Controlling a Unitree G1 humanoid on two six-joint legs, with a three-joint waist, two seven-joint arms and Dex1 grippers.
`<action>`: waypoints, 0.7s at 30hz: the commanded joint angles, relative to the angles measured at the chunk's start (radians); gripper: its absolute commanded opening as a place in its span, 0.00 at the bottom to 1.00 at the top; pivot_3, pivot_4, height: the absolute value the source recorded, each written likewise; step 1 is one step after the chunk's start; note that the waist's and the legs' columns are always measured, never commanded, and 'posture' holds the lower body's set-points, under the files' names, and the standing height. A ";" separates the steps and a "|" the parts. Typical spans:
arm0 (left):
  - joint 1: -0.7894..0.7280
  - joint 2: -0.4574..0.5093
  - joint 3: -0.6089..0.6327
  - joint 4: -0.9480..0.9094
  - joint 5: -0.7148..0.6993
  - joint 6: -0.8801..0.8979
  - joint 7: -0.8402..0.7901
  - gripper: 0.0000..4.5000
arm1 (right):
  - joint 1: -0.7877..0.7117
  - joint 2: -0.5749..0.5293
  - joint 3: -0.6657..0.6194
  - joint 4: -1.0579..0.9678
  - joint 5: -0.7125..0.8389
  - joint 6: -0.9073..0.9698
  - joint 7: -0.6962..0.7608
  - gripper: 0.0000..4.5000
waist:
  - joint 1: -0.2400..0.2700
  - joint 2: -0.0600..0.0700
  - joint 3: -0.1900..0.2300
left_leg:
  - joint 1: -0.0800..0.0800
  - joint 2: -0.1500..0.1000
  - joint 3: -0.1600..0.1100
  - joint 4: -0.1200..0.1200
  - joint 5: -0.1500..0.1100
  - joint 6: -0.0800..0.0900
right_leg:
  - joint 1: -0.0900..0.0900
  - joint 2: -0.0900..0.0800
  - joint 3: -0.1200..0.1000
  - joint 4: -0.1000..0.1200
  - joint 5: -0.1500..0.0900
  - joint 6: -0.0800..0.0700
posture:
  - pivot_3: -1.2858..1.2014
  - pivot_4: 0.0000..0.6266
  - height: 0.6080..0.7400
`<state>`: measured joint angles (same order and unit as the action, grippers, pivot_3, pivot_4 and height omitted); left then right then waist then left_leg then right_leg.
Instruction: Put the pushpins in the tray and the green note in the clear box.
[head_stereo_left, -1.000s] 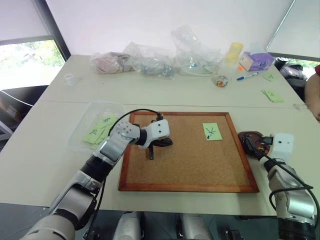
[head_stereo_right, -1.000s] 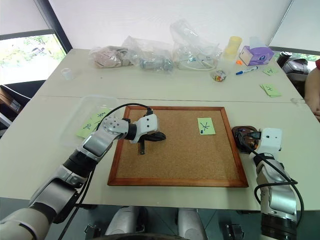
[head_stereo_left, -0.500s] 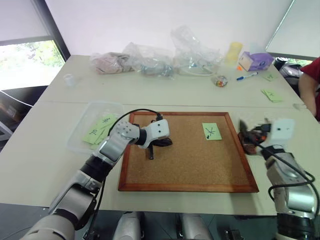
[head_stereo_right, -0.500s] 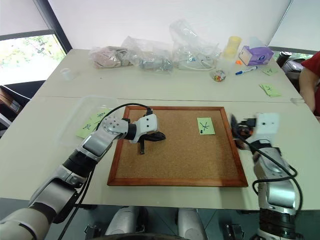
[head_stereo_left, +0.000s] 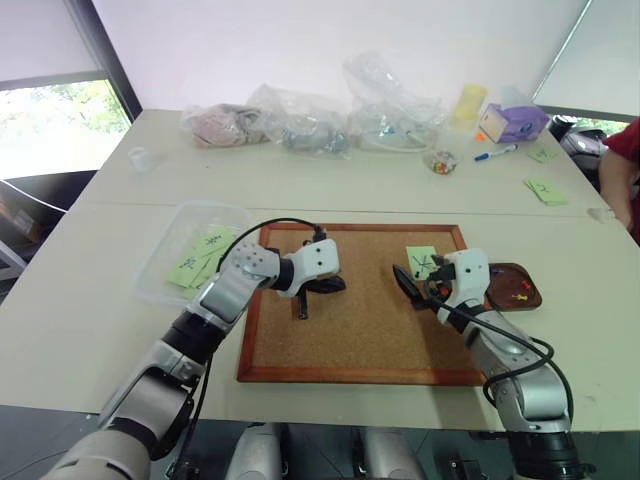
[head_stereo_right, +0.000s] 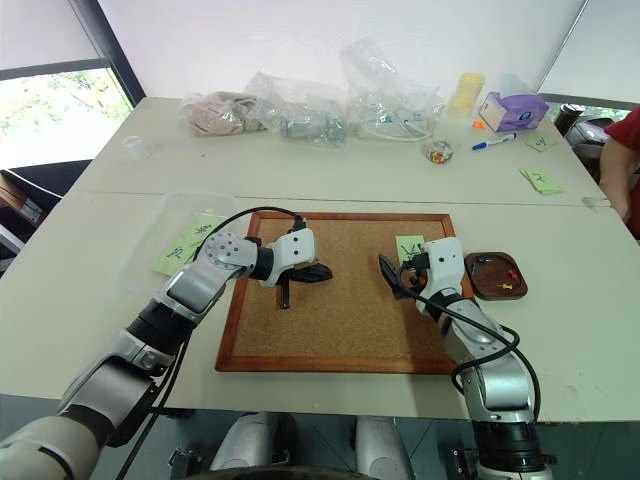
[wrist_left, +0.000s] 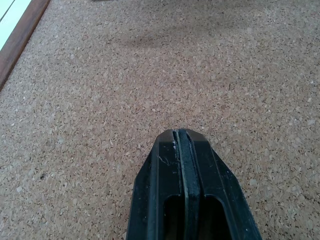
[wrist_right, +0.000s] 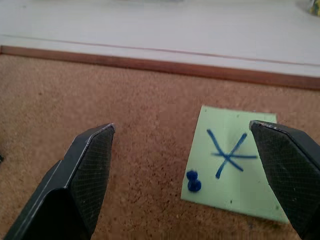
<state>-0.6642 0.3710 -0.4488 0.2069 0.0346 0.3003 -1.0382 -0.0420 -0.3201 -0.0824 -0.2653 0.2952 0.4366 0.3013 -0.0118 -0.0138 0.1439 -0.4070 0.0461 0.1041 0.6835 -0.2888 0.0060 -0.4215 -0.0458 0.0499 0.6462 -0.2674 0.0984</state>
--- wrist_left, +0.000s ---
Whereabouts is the brown wooden board frame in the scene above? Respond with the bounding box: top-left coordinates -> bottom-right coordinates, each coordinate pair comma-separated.
0,0 -> 52,91

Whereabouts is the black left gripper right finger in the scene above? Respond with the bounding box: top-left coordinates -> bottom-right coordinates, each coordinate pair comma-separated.
176,128 -> 263,240

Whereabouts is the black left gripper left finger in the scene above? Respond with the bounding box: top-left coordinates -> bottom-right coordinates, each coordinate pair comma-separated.
125,129 -> 188,240

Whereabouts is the cork board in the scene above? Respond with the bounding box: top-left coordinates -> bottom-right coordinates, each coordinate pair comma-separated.
0,0 -> 320,240

